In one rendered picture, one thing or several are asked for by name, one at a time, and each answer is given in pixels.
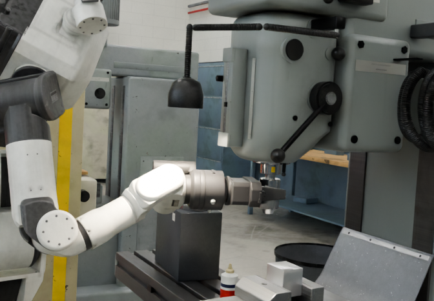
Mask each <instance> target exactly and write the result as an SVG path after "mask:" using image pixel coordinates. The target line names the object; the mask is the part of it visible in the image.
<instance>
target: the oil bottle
mask: <svg viewBox="0 0 434 301"><path fill-rule="evenodd" d="M237 283H238V275H237V274H236V273H234V269H233V268H232V264H229V266H228V268H227V269H226V271H225V272H224V273H222V275H221V287H220V298H223V297H228V296H235V295H234V292H235V285H236V284H237Z"/></svg>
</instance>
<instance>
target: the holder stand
mask: <svg viewBox="0 0 434 301"><path fill-rule="evenodd" d="M221 231H222V213H221V212H220V211H217V210H211V212H210V213H208V210H194V209H191V208H190V207H189V206H188V205H187V204H183V205H182V206H181V207H180V208H179V209H176V210H175V211H174V212H173V213H170V214H160V213H158V214H157V227H156V252H155V261H157V263H159V264H160V265H161V266H162V267H163V268H164V269H165V270H166V271H167V272H168V273H169V274H171V275H172V276H173V277H174V278H175V279H176V280H177V281H178V282H183V281H193V280H212V279H218V276H219V264H220V242H221Z"/></svg>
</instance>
